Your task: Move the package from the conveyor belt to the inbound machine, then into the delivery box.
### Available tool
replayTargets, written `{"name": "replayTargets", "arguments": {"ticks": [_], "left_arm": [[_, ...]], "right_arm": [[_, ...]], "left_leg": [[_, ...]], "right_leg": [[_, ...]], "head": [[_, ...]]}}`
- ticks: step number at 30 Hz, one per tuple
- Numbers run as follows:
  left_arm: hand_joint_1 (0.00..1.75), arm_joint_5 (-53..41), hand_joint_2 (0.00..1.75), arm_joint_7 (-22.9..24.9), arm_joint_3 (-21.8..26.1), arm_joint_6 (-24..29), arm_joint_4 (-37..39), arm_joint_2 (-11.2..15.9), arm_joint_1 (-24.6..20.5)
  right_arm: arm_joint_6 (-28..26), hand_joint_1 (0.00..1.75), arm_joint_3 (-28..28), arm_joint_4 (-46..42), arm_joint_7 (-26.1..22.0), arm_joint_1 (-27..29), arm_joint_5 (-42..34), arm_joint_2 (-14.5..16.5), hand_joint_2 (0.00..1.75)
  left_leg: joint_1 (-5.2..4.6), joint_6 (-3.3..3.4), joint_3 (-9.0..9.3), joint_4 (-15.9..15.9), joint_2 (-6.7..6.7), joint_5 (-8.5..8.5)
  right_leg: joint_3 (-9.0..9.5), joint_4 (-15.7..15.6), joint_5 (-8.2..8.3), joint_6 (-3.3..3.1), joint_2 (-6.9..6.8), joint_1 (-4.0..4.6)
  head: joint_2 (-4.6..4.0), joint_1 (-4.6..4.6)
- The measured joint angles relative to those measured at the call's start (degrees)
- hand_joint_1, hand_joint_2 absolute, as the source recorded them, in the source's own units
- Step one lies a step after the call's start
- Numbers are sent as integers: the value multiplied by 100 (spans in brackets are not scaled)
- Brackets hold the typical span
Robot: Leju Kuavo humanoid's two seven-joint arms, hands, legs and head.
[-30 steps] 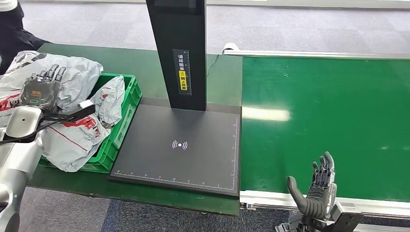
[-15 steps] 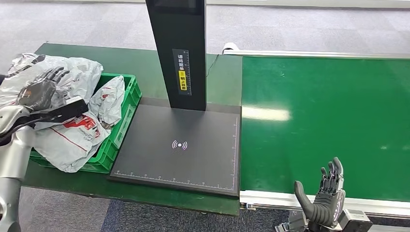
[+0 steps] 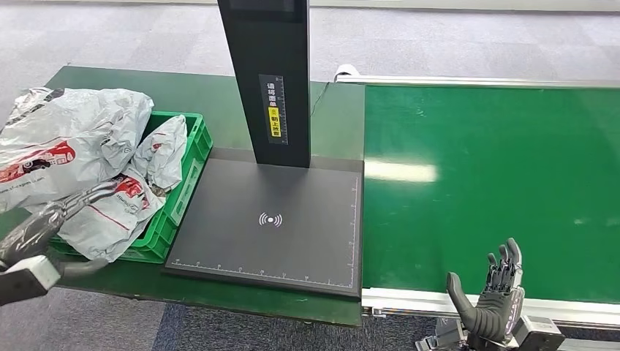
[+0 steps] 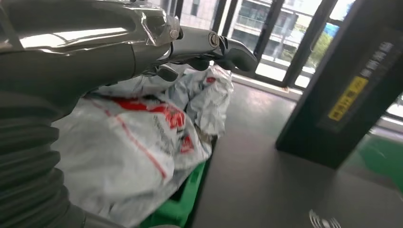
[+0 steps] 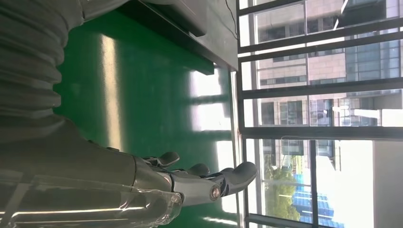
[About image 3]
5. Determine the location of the wide silver conveyor rail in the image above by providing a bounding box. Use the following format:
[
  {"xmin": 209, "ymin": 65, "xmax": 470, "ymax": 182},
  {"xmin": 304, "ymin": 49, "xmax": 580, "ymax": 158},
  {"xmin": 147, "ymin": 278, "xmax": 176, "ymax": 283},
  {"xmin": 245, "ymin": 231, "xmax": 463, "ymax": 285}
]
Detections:
[{"xmin": 361, "ymin": 287, "xmax": 620, "ymax": 331}]

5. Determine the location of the thin black table cable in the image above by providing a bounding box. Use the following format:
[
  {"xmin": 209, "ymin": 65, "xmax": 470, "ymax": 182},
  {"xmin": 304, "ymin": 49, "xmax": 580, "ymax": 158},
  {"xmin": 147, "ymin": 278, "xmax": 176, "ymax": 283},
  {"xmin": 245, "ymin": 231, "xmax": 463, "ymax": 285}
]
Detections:
[{"xmin": 309, "ymin": 81, "xmax": 331, "ymax": 117}]

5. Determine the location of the black scanner column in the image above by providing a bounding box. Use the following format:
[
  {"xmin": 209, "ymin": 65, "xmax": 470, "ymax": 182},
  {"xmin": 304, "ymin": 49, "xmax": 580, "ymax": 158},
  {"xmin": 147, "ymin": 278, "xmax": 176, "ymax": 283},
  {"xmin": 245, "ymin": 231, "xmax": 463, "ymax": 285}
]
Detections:
[{"xmin": 216, "ymin": 0, "xmax": 311, "ymax": 169}]

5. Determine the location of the thin silver conveyor rail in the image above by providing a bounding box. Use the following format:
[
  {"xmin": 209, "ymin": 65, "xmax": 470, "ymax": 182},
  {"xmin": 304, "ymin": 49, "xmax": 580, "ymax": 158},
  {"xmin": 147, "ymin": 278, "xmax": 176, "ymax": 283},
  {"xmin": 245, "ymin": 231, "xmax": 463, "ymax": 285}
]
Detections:
[{"xmin": 334, "ymin": 75, "xmax": 620, "ymax": 90}]

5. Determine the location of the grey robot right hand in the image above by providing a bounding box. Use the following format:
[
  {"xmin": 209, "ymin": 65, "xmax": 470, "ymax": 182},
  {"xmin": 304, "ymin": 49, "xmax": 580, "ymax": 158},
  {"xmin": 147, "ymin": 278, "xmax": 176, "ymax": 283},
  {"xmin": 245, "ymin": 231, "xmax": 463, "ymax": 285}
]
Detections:
[{"xmin": 446, "ymin": 237, "xmax": 526, "ymax": 344}]

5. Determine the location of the white conveyor roller cap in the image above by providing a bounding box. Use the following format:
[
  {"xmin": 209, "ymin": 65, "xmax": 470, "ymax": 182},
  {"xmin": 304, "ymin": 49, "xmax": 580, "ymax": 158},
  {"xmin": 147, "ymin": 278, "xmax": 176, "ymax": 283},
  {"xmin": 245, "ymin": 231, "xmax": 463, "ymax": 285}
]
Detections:
[{"xmin": 334, "ymin": 64, "xmax": 360, "ymax": 81}]

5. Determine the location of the green plastic crate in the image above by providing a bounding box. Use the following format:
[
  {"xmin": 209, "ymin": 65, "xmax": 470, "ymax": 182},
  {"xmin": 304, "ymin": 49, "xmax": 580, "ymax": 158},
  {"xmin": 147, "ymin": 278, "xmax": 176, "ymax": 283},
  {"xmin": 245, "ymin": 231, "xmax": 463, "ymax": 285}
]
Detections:
[{"xmin": 48, "ymin": 111, "xmax": 214, "ymax": 265}]

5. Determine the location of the black scanner base plate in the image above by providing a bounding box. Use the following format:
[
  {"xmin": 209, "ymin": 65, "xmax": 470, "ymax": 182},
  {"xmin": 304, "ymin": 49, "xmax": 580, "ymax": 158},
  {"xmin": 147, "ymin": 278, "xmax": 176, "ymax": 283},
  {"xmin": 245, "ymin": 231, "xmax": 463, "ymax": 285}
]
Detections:
[{"xmin": 162, "ymin": 146, "xmax": 364, "ymax": 299}]

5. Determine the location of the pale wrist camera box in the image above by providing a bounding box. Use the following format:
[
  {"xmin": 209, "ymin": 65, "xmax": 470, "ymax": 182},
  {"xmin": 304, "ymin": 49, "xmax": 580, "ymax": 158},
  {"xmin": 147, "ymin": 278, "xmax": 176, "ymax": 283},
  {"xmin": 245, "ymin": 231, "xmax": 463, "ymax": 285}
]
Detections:
[
  {"xmin": 0, "ymin": 255, "xmax": 61, "ymax": 307},
  {"xmin": 510, "ymin": 315, "xmax": 566, "ymax": 351}
]

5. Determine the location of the grey mailer bag black logo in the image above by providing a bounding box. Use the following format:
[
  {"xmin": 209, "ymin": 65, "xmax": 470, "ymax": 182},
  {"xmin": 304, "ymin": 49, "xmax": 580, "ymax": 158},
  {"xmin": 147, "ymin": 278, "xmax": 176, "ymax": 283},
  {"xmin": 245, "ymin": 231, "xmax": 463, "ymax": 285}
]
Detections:
[{"xmin": 0, "ymin": 87, "xmax": 155, "ymax": 214}]

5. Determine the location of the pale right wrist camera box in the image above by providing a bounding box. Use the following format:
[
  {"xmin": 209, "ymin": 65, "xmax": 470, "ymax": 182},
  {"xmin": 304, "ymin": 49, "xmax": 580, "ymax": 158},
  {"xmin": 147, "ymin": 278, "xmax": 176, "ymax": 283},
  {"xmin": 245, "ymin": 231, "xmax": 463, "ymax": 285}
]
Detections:
[{"xmin": 510, "ymin": 315, "xmax": 566, "ymax": 351}]

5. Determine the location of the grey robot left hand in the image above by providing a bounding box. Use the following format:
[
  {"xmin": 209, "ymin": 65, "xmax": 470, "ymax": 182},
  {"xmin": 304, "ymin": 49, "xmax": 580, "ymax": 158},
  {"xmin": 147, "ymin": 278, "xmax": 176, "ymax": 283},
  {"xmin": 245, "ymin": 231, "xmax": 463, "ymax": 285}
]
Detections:
[{"xmin": 0, "ymin": 180, "xmax": 120, "ymax": 278}]

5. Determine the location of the silver conveyor support bracket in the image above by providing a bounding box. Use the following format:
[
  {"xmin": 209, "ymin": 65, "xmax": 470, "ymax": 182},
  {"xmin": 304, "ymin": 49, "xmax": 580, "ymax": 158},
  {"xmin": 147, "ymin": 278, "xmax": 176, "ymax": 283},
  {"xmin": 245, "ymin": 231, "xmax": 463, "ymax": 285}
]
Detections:
[{"xmin": 415, "ymin": 317, "xmax": 469, "ymax": 351}]

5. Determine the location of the grey mailer bag red logo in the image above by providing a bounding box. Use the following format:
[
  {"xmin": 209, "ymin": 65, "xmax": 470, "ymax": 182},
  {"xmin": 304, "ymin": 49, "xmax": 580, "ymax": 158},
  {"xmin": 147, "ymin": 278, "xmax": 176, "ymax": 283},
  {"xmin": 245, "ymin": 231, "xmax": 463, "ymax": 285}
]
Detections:
[{"xmin": 50, "ymin": 114, "xmax": 189, "ymax": 263}]

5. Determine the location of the green conveyor belt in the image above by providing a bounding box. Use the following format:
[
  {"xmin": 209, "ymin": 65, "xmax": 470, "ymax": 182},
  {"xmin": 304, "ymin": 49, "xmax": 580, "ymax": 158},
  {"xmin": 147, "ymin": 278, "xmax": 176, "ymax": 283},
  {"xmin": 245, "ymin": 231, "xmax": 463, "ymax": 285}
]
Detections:
[{"xmin": 362, "ymin": 84, "xmax": 620, "ymax": 305}]

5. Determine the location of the black yellow ruler label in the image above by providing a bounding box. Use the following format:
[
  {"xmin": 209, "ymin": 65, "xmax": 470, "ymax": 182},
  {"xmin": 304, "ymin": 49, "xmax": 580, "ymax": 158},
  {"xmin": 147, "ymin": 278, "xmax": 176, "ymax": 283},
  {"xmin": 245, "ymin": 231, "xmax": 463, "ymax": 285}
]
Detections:
[{"xmin": 257, "ymin": 73, "xmax": 289, "ymax": 146}]

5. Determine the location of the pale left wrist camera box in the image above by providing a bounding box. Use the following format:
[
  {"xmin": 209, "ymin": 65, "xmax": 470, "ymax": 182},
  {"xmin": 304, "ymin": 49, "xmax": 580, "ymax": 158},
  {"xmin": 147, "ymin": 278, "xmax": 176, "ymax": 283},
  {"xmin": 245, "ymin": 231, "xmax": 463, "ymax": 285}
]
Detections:
[{"xmin": 0, "ymin": 255, "xmax": 61, "ymax": 307}]

